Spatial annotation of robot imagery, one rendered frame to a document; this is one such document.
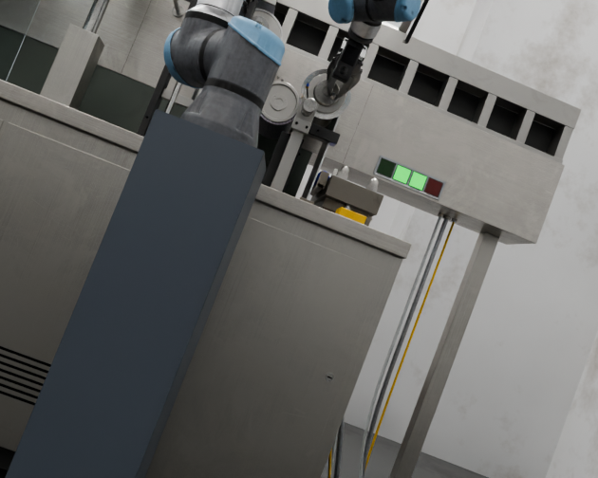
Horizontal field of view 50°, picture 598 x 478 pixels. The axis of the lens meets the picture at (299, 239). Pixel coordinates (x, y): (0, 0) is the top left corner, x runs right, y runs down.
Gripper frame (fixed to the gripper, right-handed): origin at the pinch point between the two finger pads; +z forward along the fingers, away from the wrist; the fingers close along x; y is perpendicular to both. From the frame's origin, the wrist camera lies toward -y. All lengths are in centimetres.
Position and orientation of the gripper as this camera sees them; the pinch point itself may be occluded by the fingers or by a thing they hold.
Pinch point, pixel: (333, 95)
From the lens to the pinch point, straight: 187.3
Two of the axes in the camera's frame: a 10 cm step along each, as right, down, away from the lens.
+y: 2.1, -7.0, 6.9
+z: -3.2, 6.2, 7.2
